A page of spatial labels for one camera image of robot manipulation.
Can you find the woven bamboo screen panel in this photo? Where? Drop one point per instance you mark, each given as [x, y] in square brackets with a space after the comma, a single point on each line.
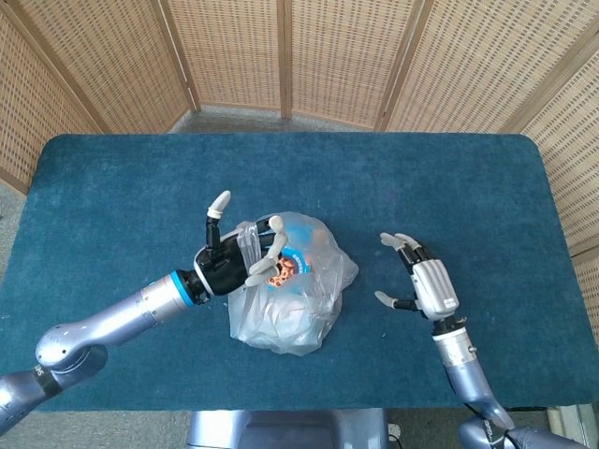
[346, 56]
[571, 154]
[234, 51]
[482, 65]
[117, 61]
[33, 117]

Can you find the white plastic floor object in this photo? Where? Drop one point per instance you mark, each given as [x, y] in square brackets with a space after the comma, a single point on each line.
[568, 425]

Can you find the blue cookie package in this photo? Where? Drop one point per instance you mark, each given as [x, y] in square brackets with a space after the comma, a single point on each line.
[297, 262]

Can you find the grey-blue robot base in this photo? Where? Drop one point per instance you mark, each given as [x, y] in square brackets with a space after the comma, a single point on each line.
[290, 430]

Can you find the white power plug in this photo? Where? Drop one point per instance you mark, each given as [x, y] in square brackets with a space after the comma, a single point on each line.
[395, 430]

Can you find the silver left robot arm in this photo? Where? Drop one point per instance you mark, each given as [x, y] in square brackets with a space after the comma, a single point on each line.
[117, 318]

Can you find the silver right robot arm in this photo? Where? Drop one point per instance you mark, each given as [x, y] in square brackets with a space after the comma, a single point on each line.
[463, 374]

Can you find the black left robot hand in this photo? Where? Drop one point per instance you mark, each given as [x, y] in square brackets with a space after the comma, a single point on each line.
[220, 266]

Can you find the clear plastic shopping bag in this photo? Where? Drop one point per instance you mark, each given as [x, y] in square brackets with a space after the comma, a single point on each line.
[290, 327]

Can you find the white tissue pack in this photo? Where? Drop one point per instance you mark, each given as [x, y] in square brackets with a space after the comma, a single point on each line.
[285, 322]

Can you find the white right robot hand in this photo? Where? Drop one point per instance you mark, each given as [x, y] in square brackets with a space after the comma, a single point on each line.
[433, 285]

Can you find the blue velvet table cloth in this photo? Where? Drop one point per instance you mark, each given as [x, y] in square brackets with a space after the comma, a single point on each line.
[421, 187]

